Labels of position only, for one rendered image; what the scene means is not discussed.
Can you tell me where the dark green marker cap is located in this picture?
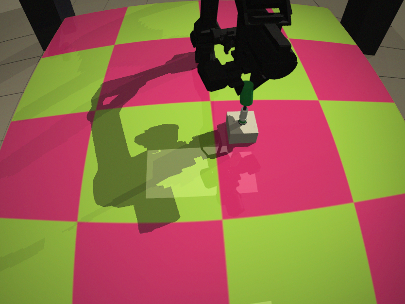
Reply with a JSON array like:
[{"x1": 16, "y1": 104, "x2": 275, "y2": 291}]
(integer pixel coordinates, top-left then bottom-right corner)
[{"x1": 239, "y1": 81, "x2": 253, "y2": 106}]

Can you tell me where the beige square block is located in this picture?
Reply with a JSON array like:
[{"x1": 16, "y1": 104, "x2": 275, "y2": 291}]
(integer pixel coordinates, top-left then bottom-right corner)
[{"x1": 226, "y1": 111, "x2": 259, "y2": 144}]

